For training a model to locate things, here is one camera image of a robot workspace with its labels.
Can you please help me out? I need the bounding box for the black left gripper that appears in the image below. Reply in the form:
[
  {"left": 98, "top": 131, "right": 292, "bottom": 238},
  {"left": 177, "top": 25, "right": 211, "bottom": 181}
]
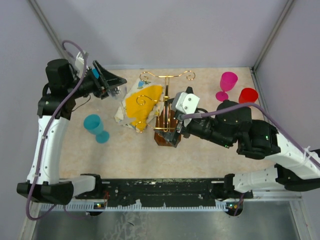
[{"left": 66, "top": 60, "right": 128, "bottom": 99}]

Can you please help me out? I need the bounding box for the clear wine glass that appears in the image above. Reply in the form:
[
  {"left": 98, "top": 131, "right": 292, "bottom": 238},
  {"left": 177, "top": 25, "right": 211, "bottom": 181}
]
[{"left": 109, "top": 84, "right": 127, "bottom": 102}]

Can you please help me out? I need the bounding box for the blue front wine glass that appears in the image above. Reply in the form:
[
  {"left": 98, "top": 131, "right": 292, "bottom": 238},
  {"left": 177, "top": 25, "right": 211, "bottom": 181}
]
[{"left": 92, "top": 68, "right": 100, "bottom": 79}]

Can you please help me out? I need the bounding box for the blue wine glass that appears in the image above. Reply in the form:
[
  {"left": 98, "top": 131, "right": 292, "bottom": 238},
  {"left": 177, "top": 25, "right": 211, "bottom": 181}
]
[
  {"left": 92, "top": 68, "right": 100, "bottom": 79},
  {"left": 83, "top": 114, "right": 110, "bottom": 144}
]

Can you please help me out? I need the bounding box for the magenta wine glass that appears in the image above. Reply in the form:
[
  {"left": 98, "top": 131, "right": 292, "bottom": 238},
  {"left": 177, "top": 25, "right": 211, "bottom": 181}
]
[{"left": 215, "top": 71, "right": 238, "bottom": 102}]

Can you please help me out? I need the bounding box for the red wine glass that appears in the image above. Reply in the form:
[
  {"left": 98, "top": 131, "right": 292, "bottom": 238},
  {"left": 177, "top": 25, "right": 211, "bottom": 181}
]
[{"left": 238, "top": 87, "right": 259, "bottom": 104}]

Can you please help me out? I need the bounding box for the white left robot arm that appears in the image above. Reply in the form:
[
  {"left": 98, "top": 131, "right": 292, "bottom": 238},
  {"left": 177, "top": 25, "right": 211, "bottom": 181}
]
[{"left": 16, "top": 58, "right": 127, "bottom": 205}]

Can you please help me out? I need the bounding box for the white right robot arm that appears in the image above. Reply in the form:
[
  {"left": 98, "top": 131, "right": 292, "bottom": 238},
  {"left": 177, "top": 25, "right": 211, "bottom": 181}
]
[{"left": 156, "top": 100, "right": 320, "bottom": 198}]

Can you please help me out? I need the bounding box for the yellow white patterned cloth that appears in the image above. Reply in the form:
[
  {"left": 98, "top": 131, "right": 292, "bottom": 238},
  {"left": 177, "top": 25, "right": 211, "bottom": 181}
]
[{"left": 114, "top": 79, "right": 164, "bottom": 133}]

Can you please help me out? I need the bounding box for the gold wire wine glass rack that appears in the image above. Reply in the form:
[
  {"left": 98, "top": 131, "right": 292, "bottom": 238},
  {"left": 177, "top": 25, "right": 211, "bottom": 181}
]
[{"left": 136, "top": 70, "right": 196, "bottom": 132}]

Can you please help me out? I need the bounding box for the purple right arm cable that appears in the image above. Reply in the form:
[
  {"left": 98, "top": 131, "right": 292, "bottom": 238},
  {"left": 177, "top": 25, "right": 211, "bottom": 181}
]
[{"left": 179, "top": 102, "right": 320, "bottom": 217}]

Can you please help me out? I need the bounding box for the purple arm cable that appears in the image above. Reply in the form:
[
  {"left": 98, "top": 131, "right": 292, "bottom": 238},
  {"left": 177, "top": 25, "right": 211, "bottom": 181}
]
[
  {"left": 25, "top": 39, "right": 90, "bottom": 221},
  {"left": 179, "top": 102, "right": 320, "bottom": 217}
]

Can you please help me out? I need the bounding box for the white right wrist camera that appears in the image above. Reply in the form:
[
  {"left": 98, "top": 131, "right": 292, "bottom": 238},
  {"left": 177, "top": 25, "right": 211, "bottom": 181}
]
[{"left": 171, "top": 86, "right": 200, "bottom": 127}]

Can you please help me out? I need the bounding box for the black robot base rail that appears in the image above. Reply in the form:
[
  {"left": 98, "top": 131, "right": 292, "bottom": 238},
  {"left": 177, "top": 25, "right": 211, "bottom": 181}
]
[{"left": 76, "top": 176, "right": 254, "bottom": 210}]

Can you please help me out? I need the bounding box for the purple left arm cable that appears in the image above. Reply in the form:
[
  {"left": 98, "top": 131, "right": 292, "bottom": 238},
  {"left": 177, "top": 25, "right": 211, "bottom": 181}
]
[{"left": 25, "top": 39, "right": 90, "bottom": 221}]

